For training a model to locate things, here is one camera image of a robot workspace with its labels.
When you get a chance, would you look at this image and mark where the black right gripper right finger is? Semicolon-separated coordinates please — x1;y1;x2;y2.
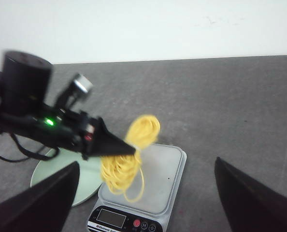
214;157;287;232

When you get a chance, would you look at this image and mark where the yellow vermicelli noodle bundle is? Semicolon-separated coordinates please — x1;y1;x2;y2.
100;115;161;203

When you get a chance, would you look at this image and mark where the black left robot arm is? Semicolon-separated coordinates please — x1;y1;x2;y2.
0;50;136;161

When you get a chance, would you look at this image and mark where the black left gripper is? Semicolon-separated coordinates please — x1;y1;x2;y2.
0;106;136;161

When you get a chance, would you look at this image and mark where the light green round plate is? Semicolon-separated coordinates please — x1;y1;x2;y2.
30;149;102;207

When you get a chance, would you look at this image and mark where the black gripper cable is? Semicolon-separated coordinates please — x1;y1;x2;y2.
0;132;59;162

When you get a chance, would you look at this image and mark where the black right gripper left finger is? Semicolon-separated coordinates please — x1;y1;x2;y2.
0;161;80;232

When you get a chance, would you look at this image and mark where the silver digital kitchen scale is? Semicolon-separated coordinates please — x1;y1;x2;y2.
86;144;187;232

